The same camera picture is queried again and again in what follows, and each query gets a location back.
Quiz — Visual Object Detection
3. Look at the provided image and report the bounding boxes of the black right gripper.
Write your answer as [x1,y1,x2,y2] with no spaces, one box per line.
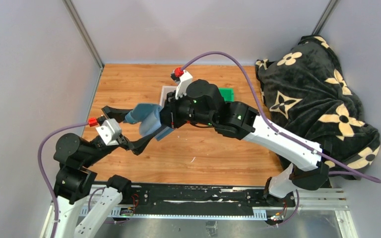
[156,89,216,129]

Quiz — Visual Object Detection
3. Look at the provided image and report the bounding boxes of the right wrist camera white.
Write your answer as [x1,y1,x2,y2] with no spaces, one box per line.
[171,67,193,100]

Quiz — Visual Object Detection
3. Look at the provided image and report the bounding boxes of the aluminium frame post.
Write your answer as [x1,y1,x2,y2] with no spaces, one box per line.
[62,0,104,71]
[312,0,340,35]

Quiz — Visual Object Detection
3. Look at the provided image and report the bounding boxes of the white plastic bin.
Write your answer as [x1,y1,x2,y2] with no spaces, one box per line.
[159,86,176,107]

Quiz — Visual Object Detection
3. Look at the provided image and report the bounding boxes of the left aluminium frame post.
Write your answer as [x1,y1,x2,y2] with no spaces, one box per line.
[62,0,104,71]

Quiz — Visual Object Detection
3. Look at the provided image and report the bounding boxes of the blue card holder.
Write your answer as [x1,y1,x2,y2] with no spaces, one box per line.
[123,103,162,137]

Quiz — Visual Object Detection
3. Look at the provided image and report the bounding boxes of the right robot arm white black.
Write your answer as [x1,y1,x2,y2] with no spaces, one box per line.
[160,79,329,207]

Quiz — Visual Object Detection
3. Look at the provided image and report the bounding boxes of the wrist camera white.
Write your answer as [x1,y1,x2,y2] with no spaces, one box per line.
[171,67,193,100]
[96,119,122,146]

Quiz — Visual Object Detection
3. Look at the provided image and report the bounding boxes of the black floral blanket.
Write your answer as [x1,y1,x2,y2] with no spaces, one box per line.
[254,35,381,175]

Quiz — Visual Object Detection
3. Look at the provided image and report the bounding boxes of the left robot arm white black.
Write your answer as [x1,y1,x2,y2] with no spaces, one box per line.
[47,103,164,238]

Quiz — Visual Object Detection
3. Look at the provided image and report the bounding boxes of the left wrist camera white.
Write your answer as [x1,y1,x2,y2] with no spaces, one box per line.
[96,119,122,146]

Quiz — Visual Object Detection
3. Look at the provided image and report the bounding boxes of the green plastic bin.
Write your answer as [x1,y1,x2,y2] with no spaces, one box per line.
[219,88,235,102]

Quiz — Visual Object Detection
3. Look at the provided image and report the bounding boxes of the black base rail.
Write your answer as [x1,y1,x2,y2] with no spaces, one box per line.
[106,182,296,221]

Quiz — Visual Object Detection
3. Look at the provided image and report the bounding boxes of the right aluminium frame post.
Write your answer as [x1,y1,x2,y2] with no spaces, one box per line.
[312,0,340,35]

